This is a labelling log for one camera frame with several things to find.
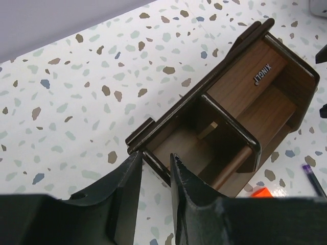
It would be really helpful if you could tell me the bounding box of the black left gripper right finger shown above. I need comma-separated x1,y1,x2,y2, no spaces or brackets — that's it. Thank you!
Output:
170,154,326,244

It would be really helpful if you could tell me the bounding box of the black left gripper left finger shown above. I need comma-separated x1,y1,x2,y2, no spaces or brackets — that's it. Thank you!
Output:
1,152,142,244

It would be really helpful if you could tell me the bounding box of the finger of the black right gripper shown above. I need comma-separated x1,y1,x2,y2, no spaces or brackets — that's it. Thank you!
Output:
315,45,327,64
319,104,327,118

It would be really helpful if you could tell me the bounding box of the orange highlighter marker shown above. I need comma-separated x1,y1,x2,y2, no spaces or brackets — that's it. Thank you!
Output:
251,187,273,198

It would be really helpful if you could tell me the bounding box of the purple gel pen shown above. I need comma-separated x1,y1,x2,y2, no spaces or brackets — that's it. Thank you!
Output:
302,164,326,199

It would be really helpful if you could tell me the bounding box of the white plastic laundry basket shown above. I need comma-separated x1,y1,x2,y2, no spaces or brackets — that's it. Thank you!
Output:
309,0,327,17

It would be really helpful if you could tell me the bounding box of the brown wooden desk organizer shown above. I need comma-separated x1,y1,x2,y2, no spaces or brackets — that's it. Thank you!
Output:
126,18,320,197

